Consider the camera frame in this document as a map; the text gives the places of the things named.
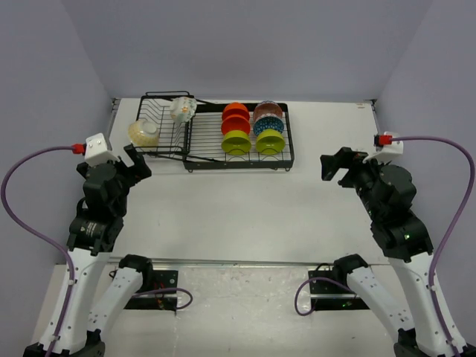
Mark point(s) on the brown red patterned bowl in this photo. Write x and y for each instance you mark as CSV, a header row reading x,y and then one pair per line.
x,y
267,108

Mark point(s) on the white floral pattern bowl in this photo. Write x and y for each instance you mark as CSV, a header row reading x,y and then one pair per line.
x,y
182,109

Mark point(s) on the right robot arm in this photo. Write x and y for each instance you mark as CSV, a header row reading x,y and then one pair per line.
x,y
419,329

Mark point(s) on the yellow sun pattern bowl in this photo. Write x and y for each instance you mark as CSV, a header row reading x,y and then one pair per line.
x,y
143,133

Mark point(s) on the orange bowl rear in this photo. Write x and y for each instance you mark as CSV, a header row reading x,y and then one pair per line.
x,y
235,108

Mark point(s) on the orange bowl front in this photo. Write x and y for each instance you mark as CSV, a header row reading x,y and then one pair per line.
x,y
235,122

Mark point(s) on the orange bowl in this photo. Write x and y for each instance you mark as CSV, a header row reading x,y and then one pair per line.
x,y
235,108
235,122

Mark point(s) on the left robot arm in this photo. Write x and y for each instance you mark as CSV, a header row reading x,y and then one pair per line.
x,y
78,326

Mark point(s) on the black wire dish rack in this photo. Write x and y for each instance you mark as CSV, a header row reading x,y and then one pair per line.
x,y
197,143

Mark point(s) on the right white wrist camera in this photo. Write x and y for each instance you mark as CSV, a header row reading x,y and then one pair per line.
x,y
386,148

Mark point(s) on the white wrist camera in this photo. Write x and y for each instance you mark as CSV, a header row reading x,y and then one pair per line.
x,y
386,148
98,150

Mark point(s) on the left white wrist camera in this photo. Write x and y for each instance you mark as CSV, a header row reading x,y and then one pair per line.
x,y
98,150

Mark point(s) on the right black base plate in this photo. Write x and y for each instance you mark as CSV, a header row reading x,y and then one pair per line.
x,y
326,296

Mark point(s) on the blue patterned bowl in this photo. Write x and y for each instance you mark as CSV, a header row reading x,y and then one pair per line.
x,y
268,122

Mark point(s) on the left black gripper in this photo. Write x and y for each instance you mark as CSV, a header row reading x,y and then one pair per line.
x,y
138,171

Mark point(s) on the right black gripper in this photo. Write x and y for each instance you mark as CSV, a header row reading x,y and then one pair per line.
x,y
331,163

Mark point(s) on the lime green bowl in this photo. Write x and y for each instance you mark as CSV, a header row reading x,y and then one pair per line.
x,y
236,142
270,142

